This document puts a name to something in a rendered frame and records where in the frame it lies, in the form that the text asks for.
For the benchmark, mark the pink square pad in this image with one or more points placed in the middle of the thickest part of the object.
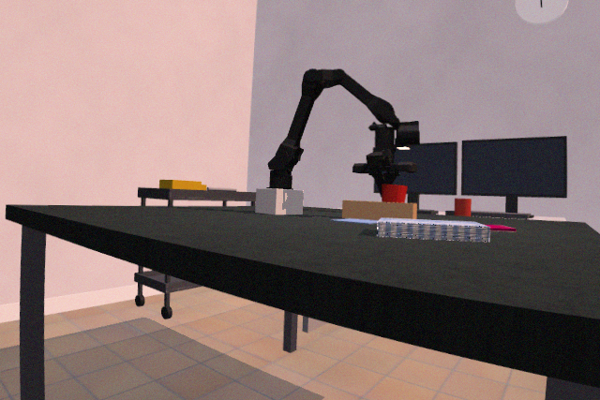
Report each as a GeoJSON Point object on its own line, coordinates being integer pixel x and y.
{"type": "Point", "coordinates": [500, 228]}

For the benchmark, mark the red cup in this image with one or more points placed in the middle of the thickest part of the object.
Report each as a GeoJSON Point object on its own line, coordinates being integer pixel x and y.
{"type": "Point", "coordinates": [393, 193]}

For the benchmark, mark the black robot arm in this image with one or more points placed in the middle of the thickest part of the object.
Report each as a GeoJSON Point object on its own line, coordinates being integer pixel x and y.
{"type": "Point", "coordinates": [312, 86]}

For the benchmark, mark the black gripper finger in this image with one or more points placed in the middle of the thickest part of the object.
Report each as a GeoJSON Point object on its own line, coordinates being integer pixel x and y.
{"type": "Point", "coordinates": [392, 178]}
{"type": "Point", "coordinates": [379, 179]}

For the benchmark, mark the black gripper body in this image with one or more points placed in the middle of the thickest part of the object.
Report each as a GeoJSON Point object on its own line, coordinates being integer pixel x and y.
{"type": "Point", "coordinates": [402, 166]}

